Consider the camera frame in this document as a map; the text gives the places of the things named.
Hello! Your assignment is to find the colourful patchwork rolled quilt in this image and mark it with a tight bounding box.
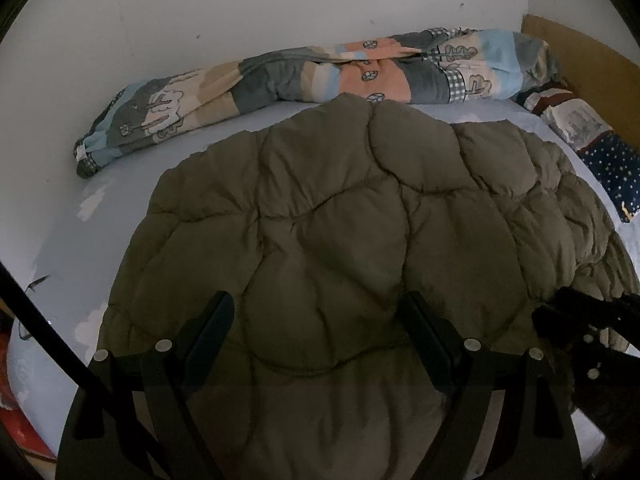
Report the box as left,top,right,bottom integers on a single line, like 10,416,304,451
74,27,560,179

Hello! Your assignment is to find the olive green puffer jacket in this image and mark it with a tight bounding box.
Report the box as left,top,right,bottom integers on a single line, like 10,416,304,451
96,91,640,480

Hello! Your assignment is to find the navy dotted pillow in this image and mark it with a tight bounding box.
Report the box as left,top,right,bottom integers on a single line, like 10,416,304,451
578,131,640,223

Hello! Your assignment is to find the brown wooden headboard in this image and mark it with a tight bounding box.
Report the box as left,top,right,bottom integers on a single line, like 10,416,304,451
522,14,640,148

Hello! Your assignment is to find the black cable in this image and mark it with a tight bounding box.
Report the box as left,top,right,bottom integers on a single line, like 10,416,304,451
0,263,91,391

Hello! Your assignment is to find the red round object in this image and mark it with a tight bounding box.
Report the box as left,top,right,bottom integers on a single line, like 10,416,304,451
0,334,56,462

